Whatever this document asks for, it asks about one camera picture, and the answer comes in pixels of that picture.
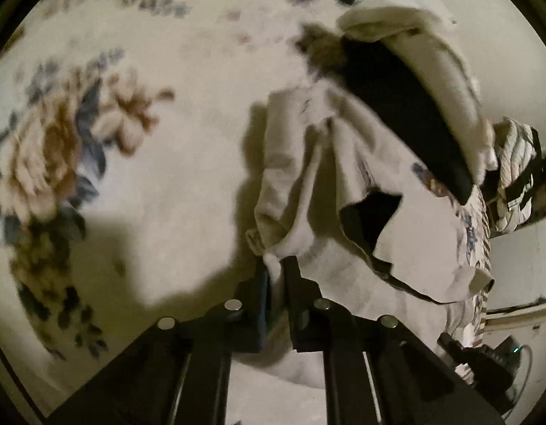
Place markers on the floral printed blanket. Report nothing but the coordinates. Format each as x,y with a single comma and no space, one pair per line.
166,150

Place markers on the brown fuzzy cloth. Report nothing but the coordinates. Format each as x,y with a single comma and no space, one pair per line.
319,48

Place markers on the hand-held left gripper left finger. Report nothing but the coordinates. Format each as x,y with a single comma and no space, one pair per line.
263,305

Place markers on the cream white cloth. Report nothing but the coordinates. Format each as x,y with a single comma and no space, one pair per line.
436,48

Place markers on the striped cloth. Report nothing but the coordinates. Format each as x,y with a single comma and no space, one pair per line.
516,172

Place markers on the beige small garment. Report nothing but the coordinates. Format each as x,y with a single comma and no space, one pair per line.
299,177

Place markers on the black cloth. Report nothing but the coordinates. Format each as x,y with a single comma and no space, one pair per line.
401,102

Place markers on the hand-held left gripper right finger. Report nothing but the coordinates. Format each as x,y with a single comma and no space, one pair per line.
294,305

